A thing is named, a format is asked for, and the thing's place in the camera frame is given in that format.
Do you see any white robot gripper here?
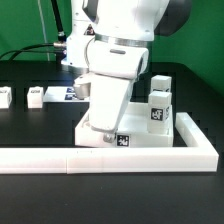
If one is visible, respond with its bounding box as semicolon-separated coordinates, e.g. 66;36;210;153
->
89;41;149;143

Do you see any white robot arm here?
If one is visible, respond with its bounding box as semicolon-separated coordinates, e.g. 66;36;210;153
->
62;0;192;143

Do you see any white L-shaped obstacle fence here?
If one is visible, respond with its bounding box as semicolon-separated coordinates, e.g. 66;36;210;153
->
0;112;219;174

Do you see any black cable bundle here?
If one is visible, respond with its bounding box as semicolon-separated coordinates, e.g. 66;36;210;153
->
0;0;69;62

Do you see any white marker sheet with tags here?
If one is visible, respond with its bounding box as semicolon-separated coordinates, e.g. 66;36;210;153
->
43;86;89;102

